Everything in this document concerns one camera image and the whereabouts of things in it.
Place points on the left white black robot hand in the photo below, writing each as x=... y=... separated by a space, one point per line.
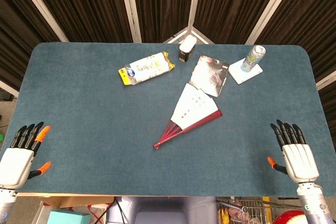
x=15 y=163

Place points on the red white ball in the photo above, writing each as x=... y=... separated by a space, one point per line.
x=288 y=218

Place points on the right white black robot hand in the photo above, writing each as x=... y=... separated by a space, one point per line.
x=300 y=161

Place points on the white red plastic bag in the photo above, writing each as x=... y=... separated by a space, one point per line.
x=98 y=209

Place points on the dark brown curtain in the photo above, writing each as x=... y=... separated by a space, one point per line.
x=86 y=3

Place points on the small green object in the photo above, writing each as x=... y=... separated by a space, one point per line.
x=1 y=137

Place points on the white frame base rails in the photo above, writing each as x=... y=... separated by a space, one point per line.
x=176 y=36

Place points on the white yellow snack package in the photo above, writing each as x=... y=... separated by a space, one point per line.
x=145 y=69

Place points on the red ribbed paper folding fan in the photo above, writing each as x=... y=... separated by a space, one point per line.
x=194 y=106

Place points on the white frame rail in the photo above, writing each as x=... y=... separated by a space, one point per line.
x=8 y=87
x=326 y=80

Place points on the black white printed booklet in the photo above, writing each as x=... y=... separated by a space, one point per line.
x=210 y=77

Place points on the teal box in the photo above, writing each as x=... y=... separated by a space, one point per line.
x=68 y=218

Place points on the light green drink can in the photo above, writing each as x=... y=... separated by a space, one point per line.
x=252 y=58

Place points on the blue felt table mat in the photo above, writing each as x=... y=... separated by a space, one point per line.
x=78 y=103

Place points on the lavender robot torso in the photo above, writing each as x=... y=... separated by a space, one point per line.
x=162 y=211

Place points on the white square coaster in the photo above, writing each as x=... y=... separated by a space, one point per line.
x=241 y=75

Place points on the small black white carton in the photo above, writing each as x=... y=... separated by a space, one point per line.
x=187 y=47

